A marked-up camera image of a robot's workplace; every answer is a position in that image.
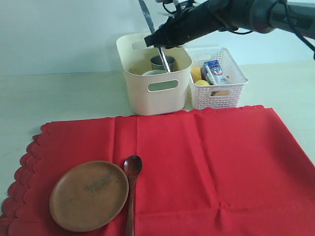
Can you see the white woven plastic basket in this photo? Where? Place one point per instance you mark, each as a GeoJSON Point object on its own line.
{"type": "Point", "coordinates": [201, 96]}

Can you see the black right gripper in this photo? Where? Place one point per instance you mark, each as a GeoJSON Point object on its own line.
{"type": "Point", "coordinates": [189, 25]}

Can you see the pale green ceramic bowl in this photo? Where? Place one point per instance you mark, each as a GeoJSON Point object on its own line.
{"type": "Point", "coordinates": [155, 73]}

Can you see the yellow cheese wedge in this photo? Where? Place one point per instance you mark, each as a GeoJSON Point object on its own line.
{"type": "Point", "coordinates": [196, 73]}

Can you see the brown wooden spoon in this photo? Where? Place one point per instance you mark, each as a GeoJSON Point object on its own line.
{"type": "Point", "coordinates": [132, 168]}

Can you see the yellow lemon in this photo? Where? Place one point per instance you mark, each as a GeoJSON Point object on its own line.
{"type": "Point", "coordinates": [201, 83]}

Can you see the stainless steel cup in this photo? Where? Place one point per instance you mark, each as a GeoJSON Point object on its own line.
{"type": "Point", "coordinates": [157, 64]}

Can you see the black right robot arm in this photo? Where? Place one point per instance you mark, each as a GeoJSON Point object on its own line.
{"type": "Point", "coordinates": [262, 16]}

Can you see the silver table knife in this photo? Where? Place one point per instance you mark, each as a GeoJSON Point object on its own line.
{"type": "Point", "coordinates": [151, 27]}

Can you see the brown wooden plate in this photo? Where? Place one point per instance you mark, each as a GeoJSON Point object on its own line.
{"type": "Point", "coordinates": [89, 196]}

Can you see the cream plastic bin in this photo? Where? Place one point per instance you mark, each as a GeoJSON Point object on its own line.
{"type": "Point", "coordinates": [150, 94]}

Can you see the blue white milk carton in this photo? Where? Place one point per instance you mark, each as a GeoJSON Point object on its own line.
{"type": "Point", "coordinates": [211, 71]}

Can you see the red scalloped cloth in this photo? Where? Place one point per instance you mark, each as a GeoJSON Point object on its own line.
{"type": "Point", "coordinates": [226, 172]}

